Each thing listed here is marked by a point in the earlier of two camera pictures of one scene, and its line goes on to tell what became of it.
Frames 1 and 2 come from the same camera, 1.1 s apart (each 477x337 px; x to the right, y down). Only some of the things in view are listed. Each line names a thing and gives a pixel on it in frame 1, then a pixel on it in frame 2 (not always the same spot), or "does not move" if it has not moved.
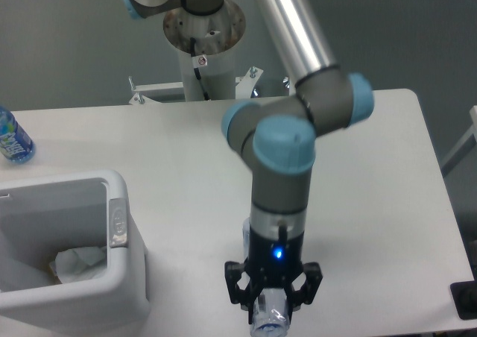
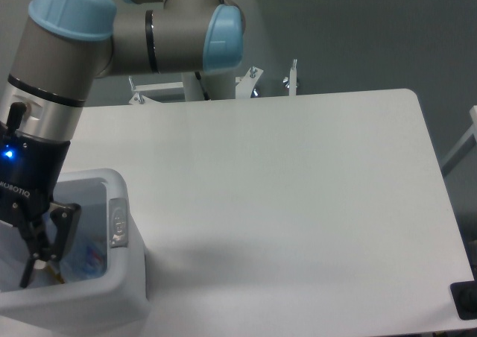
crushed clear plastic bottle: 270,316 → 83,258
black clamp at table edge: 464,297 does not move
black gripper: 272,263 → 30,171
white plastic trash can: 42,218 does not move
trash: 79,264 → 42,265
